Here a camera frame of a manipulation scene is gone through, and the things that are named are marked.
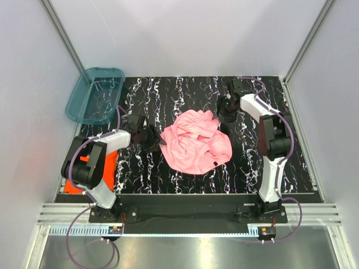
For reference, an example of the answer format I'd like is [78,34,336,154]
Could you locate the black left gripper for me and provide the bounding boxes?
[138,124,166,154]

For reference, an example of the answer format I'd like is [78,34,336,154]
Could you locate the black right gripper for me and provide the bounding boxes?
[211,95,238,124]

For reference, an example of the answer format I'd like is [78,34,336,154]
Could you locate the pink t shirt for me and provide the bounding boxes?
[160,110,232,175]

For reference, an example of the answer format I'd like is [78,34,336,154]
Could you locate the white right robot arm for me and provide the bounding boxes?
[216,93,294,222]

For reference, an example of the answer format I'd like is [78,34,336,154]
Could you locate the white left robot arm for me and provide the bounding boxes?
[61,114,166,222]

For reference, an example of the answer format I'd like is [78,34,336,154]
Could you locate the folded orange t shirt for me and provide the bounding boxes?
[63,151,118,194]

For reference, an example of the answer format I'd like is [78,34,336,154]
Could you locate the teal plastic bin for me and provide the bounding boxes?
[65,67,125,125]

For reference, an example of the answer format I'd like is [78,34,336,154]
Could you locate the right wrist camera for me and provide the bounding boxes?
[227,78,247,96]

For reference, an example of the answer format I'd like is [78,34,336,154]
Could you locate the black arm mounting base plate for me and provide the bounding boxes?
[54,192,323,235]

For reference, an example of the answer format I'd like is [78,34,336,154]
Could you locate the white slotted cable duct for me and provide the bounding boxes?
[49,225,274,238]

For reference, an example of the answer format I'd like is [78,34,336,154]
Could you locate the aluminium rail crossbar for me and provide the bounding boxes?
[37,203,341,226]

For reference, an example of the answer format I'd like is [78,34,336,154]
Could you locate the left aluminium frame post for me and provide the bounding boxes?
[40,0,85,73]

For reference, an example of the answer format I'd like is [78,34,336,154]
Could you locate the aluminium frame post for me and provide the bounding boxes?
[283,0,336,85]
[40,0,85,73]

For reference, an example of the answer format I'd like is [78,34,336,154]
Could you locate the right aluminium frame post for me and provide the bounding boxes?
[283,0,336,85]

